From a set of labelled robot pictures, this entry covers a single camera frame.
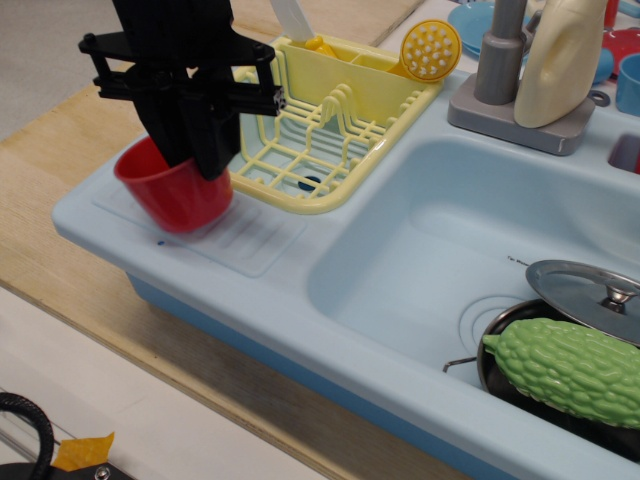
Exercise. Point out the blue plastic plate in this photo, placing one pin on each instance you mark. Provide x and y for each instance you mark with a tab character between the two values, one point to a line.
472	20

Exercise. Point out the yellow dish rack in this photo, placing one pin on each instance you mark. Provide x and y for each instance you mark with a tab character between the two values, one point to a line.
343	114

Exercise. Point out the yellow round scrub brush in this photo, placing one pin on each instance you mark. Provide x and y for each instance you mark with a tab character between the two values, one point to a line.
429	52

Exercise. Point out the steel pot lid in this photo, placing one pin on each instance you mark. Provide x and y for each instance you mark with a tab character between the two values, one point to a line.
594	297

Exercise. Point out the cream detergent bottle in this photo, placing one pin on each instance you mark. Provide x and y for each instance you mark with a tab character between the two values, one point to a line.
562	61

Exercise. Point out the yellow tape piece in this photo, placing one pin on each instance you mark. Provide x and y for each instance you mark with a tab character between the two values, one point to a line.
77	454

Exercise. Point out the green bitter gourd toy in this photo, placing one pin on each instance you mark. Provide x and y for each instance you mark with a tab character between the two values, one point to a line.
571	368

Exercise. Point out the light blue toy sink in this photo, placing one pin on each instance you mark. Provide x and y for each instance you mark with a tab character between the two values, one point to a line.
380	303

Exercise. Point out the grey toy faucet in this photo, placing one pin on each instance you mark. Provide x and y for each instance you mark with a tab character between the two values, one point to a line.
484	103

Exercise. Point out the black base with screw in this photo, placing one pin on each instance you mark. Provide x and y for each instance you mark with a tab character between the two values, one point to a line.
100	472

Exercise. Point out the white and yellow utensil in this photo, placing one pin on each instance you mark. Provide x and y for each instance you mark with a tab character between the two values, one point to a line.
297	27

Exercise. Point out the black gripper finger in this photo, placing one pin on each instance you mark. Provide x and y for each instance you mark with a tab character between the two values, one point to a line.
213	134
160	115

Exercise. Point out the red plastic cup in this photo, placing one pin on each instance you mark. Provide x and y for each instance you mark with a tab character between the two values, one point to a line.
178	199

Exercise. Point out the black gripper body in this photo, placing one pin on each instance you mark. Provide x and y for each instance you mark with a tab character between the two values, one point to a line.
189	47

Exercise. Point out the blue plastic bowl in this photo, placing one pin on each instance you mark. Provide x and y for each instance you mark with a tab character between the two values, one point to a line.
604	67

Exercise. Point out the blue plastic cup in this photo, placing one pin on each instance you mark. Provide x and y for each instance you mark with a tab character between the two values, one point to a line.
628	86

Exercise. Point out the red plastic bowl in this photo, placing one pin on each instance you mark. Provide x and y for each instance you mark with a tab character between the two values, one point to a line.
621	43

